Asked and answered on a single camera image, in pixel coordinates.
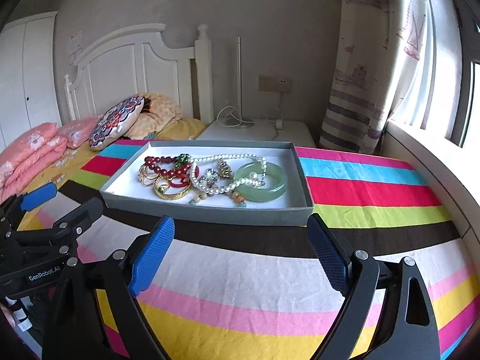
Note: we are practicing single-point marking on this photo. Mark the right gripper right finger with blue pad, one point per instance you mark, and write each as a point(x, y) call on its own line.
point(333, 252)

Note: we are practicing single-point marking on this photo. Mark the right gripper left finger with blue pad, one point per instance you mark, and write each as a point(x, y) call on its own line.
point(147, 253)

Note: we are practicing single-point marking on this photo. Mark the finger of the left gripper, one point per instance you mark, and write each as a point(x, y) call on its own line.
point(68, 228)
point(30, 201)

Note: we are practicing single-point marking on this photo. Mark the gold bangle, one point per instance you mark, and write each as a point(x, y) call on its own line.
point(166, 192)

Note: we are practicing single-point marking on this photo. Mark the grey jewelry tray box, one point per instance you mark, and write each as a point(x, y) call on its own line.
point(258, 183)

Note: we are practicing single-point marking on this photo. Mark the pink folded quilt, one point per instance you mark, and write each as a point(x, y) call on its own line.
point(28, 155)

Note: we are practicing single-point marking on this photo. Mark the pink floral pillow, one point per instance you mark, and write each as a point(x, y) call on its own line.
point(78, 131)

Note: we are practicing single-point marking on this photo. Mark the striped colourful blanket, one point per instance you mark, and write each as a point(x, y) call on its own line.
point(235, 292)

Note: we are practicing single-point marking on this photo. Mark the white wardrobe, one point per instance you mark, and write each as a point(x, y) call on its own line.
point(28, 96)

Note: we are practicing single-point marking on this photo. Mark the silver rhinestone brooch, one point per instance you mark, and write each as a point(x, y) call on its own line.
point(210, 177)

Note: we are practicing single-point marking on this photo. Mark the green jade bangle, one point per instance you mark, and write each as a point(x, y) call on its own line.
point(272, 180)

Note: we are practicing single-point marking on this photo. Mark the patterned round cushion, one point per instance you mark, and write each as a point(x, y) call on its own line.
point(116, 122)

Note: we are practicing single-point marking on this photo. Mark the white nightstand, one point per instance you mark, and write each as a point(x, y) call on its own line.
point(261, 130)

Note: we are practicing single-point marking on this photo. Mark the beige fleece blanket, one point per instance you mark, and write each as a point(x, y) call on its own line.
point(158, 112)

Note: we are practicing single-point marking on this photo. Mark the slim silver desk lamp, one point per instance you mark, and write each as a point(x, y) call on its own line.
point(235, 117)

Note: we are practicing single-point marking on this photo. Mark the white bed headboard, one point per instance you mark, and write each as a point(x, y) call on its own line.
point(135, 60)

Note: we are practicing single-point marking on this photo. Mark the striped patterned curtain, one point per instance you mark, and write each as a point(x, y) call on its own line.
point(396, 60)

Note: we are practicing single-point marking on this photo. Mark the gold interlocked ring brooch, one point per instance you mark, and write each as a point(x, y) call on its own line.
point(148, 174)

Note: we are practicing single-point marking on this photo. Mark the wall power socket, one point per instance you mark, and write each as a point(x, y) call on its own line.
point(275, 84)

